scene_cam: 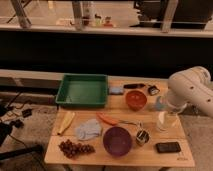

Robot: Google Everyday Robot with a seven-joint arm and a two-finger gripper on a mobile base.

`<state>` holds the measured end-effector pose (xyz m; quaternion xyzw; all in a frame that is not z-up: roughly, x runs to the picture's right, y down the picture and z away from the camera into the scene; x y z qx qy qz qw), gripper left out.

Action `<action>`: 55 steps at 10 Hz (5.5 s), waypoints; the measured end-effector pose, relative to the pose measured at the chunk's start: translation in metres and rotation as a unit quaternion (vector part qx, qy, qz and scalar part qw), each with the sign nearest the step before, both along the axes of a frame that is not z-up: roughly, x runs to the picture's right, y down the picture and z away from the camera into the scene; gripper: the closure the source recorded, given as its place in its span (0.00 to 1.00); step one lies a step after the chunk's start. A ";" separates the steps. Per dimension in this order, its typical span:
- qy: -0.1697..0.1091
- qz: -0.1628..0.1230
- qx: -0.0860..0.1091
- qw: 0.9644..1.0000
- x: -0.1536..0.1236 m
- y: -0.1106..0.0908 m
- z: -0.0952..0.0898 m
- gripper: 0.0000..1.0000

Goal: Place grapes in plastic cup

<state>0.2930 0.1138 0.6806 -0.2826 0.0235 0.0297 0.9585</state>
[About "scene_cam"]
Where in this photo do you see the yellow banana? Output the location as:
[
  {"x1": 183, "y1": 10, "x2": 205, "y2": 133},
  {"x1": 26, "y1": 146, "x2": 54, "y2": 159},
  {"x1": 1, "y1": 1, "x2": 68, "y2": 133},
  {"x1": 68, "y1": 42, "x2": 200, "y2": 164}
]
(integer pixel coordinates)
[{"x1": 57, "y1": 112, "x2": 75, "y2": 135}]

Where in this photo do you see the green plastic tray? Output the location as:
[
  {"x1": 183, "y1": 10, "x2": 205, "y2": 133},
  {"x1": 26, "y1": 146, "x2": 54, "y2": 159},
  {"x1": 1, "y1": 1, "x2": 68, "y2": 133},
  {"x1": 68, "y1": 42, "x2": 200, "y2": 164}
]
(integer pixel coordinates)
[{"x1": 55, "y1": 74, "x2": 108, "y2": 108}]

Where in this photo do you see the light blue cloth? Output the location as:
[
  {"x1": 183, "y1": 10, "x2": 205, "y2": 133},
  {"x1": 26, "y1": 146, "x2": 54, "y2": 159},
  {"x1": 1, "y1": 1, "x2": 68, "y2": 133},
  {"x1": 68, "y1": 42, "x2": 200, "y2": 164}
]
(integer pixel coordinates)
[{"x1": 75, "y1": 119, "x2": 102, "y2": 141}]

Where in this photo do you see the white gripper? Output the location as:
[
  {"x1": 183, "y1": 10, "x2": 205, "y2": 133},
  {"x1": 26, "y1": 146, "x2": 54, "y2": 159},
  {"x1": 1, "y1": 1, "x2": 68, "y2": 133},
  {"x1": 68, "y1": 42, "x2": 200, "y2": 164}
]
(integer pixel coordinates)
[{"x1": 156, "y1": 111, "x2": 177, "y2": 131}]

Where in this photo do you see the dark red grape bunch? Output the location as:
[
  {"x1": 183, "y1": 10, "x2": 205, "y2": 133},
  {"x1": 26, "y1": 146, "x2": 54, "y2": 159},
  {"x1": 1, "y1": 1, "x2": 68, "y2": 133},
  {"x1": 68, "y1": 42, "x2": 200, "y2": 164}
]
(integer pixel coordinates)
[{"x1": 58, "y1": 139, "x2": 95, "y2": 159}]

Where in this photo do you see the black smartphone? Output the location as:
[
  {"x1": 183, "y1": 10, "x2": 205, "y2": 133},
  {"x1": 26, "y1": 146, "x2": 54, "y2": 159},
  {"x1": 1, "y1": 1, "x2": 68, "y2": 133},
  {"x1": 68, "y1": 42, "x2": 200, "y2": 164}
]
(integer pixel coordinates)
[{"x1": 155, "y1": 142, "x2": 181, "y2": 153}]

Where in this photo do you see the small metal cup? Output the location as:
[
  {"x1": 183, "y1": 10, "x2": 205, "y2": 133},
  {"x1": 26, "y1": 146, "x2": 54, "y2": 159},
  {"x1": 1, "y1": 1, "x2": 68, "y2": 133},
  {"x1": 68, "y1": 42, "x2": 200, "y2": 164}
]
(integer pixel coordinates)
[{"x1": 136, "y1": 130, "x2": 149, "y2": 146}]

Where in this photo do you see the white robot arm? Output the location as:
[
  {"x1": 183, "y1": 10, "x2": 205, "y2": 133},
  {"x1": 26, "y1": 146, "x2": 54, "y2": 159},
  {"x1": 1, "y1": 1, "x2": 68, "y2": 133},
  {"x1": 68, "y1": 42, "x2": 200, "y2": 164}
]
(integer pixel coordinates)
[{"x1": 155, "y1": 66, "x2": 213, "y2": 131}]

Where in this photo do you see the purple bowl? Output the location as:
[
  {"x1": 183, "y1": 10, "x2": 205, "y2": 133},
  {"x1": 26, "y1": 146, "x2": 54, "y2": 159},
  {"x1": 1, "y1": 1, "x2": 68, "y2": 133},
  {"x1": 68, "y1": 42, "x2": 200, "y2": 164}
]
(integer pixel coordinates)
[{"x1": 103, "y1": 126, "x2": 132, "y2": 157}]

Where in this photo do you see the light blue cup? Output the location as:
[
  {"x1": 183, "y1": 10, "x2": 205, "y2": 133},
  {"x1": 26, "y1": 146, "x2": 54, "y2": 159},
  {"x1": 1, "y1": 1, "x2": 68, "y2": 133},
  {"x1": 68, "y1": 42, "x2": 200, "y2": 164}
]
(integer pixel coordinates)
[{"x1": 155, "y1": 96, "x2": 165, "y2": 111}]

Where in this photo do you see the black marker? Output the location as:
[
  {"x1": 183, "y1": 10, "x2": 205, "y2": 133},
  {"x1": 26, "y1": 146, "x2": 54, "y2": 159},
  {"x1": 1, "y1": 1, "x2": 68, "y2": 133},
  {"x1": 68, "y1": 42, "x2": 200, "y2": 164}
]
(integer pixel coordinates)
[{"x1": 123, "y1": 83, "x2": 145, "y2": 89}]

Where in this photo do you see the orange bowl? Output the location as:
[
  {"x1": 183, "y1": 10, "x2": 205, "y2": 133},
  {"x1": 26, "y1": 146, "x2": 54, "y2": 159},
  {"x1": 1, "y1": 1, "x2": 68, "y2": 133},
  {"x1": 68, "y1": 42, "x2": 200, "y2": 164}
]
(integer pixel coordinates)
[{"x1": 125, "y1": 90, "x2": 147, "y2": 111}]

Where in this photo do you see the orange handled tool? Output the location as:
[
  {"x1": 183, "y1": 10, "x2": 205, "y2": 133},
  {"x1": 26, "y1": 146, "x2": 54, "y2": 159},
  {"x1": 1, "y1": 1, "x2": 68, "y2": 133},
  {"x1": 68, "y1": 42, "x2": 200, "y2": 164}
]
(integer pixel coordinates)
[{"x1": 96, "y1": 113, "x2": 141, "y2": 126}]

